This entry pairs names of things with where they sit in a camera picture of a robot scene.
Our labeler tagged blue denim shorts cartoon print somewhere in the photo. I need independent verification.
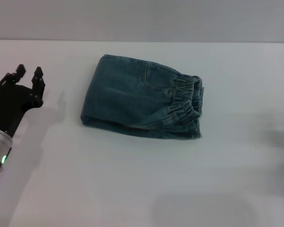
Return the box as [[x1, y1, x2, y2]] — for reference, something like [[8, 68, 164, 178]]
[[80, 53, 205, 140]]

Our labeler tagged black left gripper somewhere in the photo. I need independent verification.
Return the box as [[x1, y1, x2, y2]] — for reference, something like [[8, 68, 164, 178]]
[[0, 63, 47, 138]]

